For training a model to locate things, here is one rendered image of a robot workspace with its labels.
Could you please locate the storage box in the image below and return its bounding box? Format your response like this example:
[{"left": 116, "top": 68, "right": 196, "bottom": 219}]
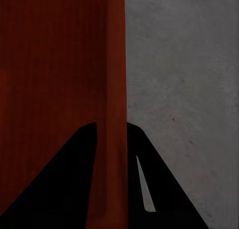
[{"left": 0, "top": 0, "right": 128, "bottom": 229}]

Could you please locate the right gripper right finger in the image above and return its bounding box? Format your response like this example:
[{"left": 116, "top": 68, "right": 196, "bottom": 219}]
[{"left": 127, "top": 122, "right": 209, "bottom": 229}]

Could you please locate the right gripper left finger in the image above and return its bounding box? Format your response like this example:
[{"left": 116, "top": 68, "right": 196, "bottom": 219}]
[{"left": 0, "top": 122, "right": 98, "bottom": 229}]

